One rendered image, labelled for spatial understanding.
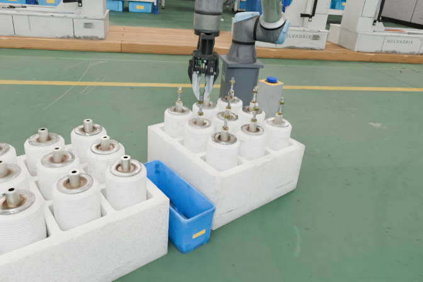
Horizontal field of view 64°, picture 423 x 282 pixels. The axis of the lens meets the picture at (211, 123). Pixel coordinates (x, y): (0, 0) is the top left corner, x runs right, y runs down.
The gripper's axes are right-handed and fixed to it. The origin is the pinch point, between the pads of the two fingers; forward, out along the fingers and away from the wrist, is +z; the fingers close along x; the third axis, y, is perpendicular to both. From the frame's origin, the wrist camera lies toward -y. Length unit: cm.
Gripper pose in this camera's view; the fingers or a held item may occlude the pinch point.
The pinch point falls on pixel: (201, 95)
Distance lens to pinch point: 103.8
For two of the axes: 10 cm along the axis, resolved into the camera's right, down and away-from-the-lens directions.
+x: 9.9, 0.5, 1.0
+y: 0.7, 4.2, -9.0
